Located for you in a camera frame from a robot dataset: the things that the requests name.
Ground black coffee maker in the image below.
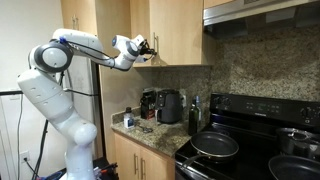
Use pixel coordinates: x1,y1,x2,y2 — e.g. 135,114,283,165
140,89,156,120

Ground door metal handle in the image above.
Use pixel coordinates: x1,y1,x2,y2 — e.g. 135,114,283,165
153,32,158,54

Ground far left upper cabinet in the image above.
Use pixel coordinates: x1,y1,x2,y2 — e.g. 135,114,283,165
61,0,97,35

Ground dark green oil bottle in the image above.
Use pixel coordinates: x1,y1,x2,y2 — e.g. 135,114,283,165
188,100,199,136

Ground small white bottle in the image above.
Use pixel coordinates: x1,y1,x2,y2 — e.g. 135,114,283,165
123,107,134,129

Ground steel pot with lid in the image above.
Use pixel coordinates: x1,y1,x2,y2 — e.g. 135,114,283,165
276,128,320,160

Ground black frying pan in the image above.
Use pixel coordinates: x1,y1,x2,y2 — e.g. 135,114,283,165
182,131,239,169

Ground cabinet door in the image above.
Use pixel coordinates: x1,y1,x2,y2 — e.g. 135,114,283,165
149,0,203,66

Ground stainless range hood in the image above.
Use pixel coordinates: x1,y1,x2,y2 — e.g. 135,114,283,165
203,0,319,26

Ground black air fryer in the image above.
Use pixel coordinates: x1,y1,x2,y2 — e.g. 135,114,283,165
156,89,182,124

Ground black pan front right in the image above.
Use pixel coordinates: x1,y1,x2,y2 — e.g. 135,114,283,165
268,155,320,180

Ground stainless refrigerator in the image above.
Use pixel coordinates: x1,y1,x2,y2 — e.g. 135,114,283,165
63,56,103,159

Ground wall power outlet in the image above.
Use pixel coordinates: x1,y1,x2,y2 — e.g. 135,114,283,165
19,151,30,163

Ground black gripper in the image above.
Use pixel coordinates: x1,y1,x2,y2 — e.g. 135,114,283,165
139,39,157,55

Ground lower wooden cabinet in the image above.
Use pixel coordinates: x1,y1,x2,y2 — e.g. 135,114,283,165
114,133,175,180

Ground clear bottle behind oil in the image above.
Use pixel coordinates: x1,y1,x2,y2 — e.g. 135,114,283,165
195,96,202,127

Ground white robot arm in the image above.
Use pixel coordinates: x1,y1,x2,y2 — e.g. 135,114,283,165
17,29,157,180

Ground keys on counter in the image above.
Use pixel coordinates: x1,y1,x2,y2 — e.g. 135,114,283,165
138,125,153,133

